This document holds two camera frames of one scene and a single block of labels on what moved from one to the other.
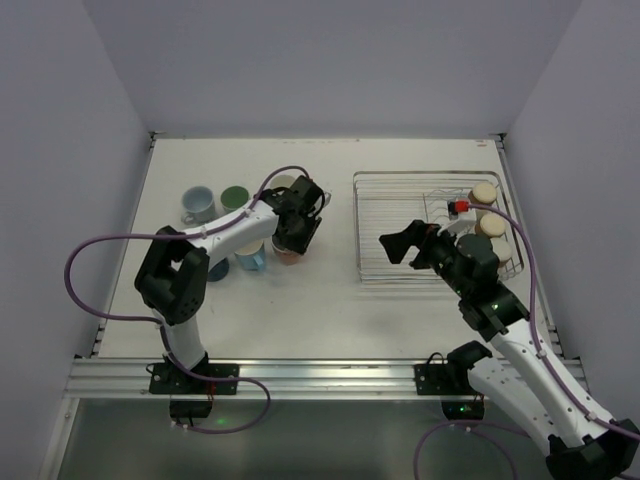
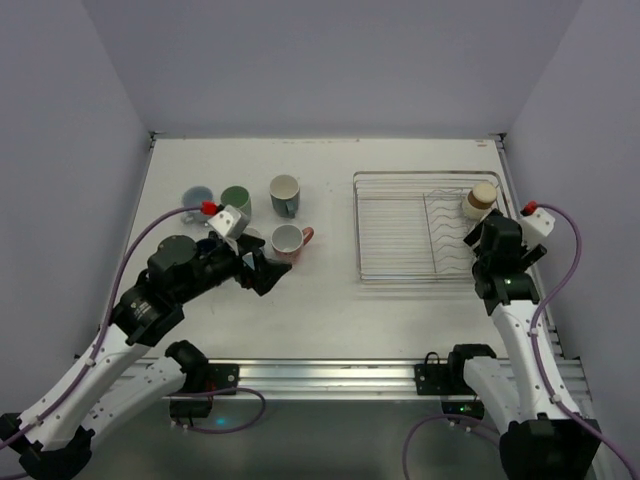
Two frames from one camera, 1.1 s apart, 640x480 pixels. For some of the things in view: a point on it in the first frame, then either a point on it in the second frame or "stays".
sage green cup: (234, 197) stays
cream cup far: (482, 193) stays
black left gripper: (292, 239) → (247, 267)
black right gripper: (422, 245) → (473, 233)
